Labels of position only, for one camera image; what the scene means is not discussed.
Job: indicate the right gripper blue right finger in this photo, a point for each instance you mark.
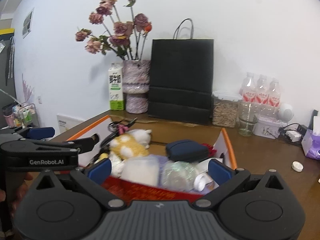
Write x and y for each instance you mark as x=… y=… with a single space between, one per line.
x=220 y=173

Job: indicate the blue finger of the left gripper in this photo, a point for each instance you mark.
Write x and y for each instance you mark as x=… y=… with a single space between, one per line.
x=33 y=133

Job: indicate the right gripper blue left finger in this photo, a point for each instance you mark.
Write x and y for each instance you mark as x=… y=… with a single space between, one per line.
x=94 y=173

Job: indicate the white plastic jar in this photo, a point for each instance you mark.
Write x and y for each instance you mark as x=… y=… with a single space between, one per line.
x=203 y=182

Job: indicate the red artificial rose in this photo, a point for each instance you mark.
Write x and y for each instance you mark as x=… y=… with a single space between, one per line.
x=211 y=150

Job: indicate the iridescent plastic bag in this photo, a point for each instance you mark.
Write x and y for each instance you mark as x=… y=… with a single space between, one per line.
x=178 y=176

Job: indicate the navy blue zip case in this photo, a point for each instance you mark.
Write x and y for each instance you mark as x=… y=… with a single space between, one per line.
x=187 y=151

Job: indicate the yellow white plush alpaca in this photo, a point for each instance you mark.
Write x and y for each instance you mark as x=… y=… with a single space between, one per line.
x=134 y=143

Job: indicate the translucent white plastic box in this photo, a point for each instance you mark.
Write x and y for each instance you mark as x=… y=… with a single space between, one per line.
x=141 y=170

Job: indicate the purple woven fabric pouch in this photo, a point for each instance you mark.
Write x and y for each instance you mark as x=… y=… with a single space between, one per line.
x=202 y=167

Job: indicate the person's left hand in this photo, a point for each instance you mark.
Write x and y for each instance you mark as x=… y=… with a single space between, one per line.
x=14 y=186

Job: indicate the red orange cardboard box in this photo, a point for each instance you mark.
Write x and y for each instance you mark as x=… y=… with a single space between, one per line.
x=163 y=132

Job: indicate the white floral tin box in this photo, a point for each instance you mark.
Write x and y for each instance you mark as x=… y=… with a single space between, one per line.
x=267 y=127

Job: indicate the empty glass cup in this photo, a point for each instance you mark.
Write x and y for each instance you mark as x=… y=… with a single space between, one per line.
x=246 y=118

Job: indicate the clear container with seeds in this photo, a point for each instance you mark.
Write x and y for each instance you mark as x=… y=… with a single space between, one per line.
x=225 y=108

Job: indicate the small white bottle cap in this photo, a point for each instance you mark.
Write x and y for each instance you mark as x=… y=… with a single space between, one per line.
x=297 y=166

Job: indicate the white green milk carton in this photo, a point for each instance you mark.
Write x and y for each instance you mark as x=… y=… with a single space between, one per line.
x=115 y=82

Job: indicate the small white round speaker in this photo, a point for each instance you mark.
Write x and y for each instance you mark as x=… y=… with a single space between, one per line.
x=285 y=112

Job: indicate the black paper shopping bag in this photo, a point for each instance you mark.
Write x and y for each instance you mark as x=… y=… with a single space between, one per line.
x=181 y=79

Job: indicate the water bottle middle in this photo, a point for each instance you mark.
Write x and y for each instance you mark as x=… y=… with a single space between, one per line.
x=261 y=92

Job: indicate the purple tissue pack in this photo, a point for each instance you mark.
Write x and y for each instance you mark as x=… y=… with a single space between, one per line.
x=311 y=140

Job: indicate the water bottle right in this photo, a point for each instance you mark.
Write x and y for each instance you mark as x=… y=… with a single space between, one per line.
x=274 y=93

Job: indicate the purple textured vase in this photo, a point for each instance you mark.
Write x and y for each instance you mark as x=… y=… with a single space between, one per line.
x=136 y=81

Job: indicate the dried pink rose bouquet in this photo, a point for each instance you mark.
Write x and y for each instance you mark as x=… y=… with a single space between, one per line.
x=125 y=38

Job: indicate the wire storage rack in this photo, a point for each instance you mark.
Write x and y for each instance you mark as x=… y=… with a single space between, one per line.
x=20 y=115

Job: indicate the white panel against wall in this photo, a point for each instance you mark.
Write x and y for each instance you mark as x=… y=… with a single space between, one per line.
x=67 y=122

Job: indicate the white charger with cable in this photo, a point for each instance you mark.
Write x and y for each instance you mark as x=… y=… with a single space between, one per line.
x=293 y=134

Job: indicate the wall poster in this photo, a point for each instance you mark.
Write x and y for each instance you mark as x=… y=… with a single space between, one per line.
x=27 y=24

